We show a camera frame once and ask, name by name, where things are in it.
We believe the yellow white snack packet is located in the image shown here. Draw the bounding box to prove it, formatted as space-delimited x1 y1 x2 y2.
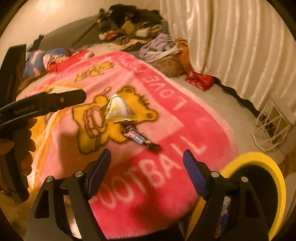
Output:
105 94 137 123

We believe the dark chocolate bar wrapper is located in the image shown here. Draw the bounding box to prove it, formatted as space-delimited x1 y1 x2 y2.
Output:
121 126 161 152

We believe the yellow rimmed black trash bin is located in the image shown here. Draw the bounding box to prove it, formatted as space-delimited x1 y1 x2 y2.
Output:
183 150 286 240

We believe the person's left hand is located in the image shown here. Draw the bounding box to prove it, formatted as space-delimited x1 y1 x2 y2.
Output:
0 117 38 197

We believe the red patterned cloth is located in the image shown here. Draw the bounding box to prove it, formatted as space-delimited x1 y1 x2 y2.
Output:
43 49 94 74

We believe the pink football bear blanket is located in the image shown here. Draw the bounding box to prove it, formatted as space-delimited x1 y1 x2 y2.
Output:
19 51 237 239

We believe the pile of dark clothes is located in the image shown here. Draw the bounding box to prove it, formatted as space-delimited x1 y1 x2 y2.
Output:
97 4 164 42

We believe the red plastic bag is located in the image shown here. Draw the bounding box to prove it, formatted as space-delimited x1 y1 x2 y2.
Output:
185 71 214 91

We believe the lavender garment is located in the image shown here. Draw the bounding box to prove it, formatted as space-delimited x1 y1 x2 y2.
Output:
139 33 175 59

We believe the woven laundry basket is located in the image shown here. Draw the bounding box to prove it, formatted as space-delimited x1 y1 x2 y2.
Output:
144 50 185 78

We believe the orange bag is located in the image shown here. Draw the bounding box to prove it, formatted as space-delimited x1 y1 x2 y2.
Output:
175 38 194 76

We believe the cream satin curtain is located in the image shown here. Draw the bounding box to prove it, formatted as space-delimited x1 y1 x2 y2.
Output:
160 0 295 111

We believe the white wire frame stool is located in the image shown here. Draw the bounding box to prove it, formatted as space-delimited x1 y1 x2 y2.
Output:
250 93 295 153

